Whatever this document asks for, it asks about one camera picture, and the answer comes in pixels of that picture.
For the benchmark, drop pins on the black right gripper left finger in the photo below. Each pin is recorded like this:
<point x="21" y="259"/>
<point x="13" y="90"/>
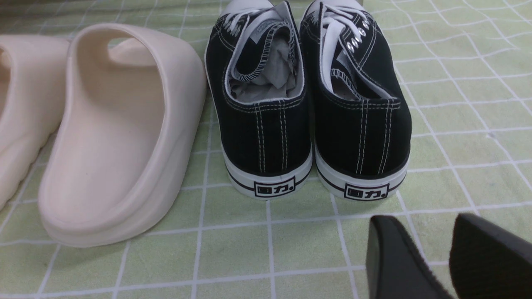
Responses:
<point x="394" y="266"/>

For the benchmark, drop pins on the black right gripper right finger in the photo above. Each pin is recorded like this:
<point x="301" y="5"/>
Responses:
<point x="489" y="262"/>

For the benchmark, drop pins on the black right sneaker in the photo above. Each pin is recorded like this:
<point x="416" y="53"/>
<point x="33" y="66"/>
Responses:
<point x="362" y="124"/>

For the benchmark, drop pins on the black sneaker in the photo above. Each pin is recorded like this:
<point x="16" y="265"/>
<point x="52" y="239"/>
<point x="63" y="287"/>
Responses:
<point x="362" y="124"/>
<point x="256" y="74"/>

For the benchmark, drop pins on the green checkered tablecloth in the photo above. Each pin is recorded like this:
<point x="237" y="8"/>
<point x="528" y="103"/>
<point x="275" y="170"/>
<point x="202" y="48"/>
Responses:
<point x="465" y="69"/>

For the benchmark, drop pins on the black left sneaker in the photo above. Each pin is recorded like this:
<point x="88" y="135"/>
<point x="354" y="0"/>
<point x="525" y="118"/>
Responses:
<point x="256" y="74"/>

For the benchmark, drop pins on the cream right slipper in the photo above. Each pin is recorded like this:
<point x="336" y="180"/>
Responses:
<point x="133" y="102"/>

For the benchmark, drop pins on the cream slipper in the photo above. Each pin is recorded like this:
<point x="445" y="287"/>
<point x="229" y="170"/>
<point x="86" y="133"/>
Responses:
<point x="133" y="102"/>
<point x="32" y="102"/>

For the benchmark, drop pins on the cream left slipper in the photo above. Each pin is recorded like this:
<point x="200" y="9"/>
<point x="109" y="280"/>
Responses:
<point x="32" y="102"/>

